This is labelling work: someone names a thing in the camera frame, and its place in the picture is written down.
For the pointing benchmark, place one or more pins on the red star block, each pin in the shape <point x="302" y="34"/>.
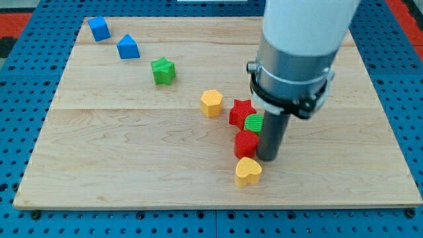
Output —
<point x="239" y="112"/>

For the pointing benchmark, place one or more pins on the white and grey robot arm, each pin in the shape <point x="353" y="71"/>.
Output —
<point x="300" y="39"/>

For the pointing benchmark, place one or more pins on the yellow hexagon block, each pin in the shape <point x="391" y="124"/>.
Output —
<point x="211" y="103"/>

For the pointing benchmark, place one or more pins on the green star block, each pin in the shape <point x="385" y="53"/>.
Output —
<point x="163" y="71"/>

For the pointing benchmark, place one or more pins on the red cylinder block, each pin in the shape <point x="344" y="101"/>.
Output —
<point x="245" y="144"/>

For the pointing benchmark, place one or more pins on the green cylinder block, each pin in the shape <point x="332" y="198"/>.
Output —
<point x="253" y="122"/>

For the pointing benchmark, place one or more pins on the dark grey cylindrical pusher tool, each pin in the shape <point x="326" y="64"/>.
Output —
<point x="271" y="135"/>

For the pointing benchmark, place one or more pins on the yellow heart block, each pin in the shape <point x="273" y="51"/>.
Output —
<point x="247" y="172"/>

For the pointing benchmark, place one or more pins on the wooden board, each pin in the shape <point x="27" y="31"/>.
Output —
<point x="114" y="140"/>

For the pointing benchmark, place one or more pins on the blue pentagon block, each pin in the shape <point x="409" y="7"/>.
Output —
<point x="127" y="48"/>

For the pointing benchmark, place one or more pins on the blue cube block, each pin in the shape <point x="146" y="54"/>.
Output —
<point x="99" y="28"/>

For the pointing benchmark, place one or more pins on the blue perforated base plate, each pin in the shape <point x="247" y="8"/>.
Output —
<point x="32" y="72"/>

